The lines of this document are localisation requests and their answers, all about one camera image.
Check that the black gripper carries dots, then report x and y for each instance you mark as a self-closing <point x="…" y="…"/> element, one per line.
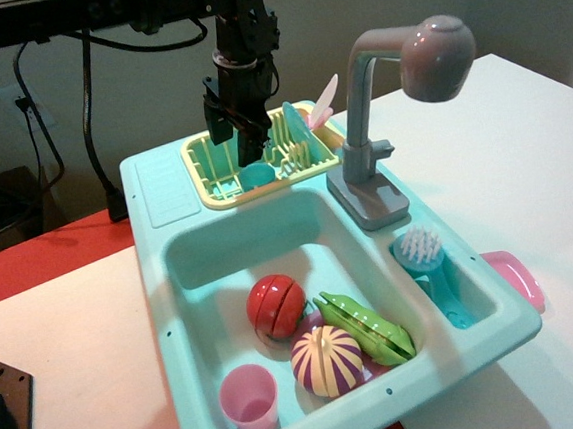
<point x="237" y="96"/>

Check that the teal toy plate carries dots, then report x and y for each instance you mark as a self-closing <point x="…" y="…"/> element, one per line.
<point x="297" y="127"/>

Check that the pink toy cup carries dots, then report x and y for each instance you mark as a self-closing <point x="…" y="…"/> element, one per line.
<point x="248" y="397"/>

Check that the white wall outlet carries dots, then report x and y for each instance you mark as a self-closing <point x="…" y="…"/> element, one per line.
<point x="16" y="103"/>

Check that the green toy pea pod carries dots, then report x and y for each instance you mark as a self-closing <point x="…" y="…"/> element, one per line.
<point x="385" y="342"/>

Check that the light teal toy sink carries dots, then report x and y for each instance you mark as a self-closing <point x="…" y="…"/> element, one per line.
<point x="198" y="266"/>

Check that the pink toy spatula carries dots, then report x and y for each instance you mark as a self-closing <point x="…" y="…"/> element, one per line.
<point x="322" y="110"/>

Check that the yellow green drying rack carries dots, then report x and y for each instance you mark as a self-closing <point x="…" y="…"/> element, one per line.
<point x="215" y="172"/>

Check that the black overhead rail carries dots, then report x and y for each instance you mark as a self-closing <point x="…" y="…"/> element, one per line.
<point x="23" y="21"/>

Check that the grey toy faucet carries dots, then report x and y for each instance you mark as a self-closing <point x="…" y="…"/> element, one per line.
<point x="434" y="60"/>

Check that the pink toy plate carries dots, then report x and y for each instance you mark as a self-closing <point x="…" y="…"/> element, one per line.
<point x="518" y="276"/>

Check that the red toy tomato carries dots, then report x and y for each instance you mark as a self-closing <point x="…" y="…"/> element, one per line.
<point x="275" y="306"/>

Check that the purple yellow striped toy onion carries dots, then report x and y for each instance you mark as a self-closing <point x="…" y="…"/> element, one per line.
<point x="327" y="361"/>

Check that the teal dish brush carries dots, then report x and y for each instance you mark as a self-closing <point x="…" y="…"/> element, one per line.
<point x="420" y="252"/>

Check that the brown cardboard box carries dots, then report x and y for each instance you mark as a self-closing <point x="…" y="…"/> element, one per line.
<point x="25" y="212"/>

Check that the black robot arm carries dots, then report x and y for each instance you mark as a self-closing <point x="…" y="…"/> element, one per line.
<point x="246" y="30"/>

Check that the teal toy cup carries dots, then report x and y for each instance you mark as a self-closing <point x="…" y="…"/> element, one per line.
<point x="256" y="175"/>

